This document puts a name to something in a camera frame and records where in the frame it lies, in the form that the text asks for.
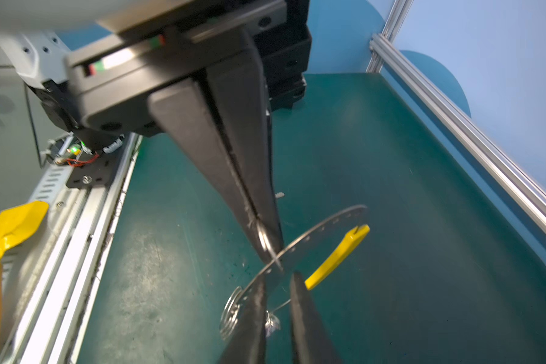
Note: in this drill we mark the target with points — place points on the left controller board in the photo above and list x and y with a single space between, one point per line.
76 155

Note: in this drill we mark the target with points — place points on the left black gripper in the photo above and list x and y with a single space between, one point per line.
236 59

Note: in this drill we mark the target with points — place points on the key with white tag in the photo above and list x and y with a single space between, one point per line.
272 324

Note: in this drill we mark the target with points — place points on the metal key organizer ring yellow tab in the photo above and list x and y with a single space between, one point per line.
349 221

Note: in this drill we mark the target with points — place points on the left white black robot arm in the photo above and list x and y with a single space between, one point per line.
38 36

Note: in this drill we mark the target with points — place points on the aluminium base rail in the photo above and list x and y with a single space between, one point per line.
51 281

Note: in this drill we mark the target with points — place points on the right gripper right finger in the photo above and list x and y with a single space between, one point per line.
309 339

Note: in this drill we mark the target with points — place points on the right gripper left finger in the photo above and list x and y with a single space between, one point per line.
243 321

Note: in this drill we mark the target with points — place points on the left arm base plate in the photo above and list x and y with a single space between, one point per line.
96 170

